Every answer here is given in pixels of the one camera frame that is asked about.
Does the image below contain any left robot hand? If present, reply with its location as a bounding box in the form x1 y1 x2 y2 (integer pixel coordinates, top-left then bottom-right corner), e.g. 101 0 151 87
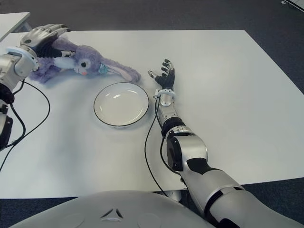
19 23 77 59

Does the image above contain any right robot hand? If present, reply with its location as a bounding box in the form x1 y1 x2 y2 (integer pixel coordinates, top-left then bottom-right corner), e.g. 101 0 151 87
147 58 177 91

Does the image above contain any purple plush bunny doll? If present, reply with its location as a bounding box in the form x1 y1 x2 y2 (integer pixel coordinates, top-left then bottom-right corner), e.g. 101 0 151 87
28 32 142 84

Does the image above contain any white plate black rim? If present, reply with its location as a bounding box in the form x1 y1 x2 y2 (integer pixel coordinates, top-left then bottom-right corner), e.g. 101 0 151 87
93 82 150 127

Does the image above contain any white side table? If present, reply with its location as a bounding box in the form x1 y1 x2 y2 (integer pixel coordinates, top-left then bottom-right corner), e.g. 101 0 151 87
0 11 31 42

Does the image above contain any white table leg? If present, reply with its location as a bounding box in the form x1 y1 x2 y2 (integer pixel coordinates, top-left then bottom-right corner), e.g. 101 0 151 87
163 187 182 202

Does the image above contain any silver robot torso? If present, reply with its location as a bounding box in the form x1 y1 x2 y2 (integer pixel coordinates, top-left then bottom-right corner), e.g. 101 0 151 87
14 190 214 228

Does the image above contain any white object on floor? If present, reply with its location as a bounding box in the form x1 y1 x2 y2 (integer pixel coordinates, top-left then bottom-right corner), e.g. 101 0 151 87
281 0 304 11

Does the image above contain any long black right arm cable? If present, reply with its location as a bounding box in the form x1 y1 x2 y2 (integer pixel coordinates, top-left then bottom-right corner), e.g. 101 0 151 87
144 98 168 196

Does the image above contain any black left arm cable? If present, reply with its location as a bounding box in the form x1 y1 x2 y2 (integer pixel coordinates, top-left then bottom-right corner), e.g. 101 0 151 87
0 78 51 173
4 101 26 148

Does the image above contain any short black right arm cable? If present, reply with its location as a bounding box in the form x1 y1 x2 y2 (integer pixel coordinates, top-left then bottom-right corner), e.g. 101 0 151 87
161 139 181 176

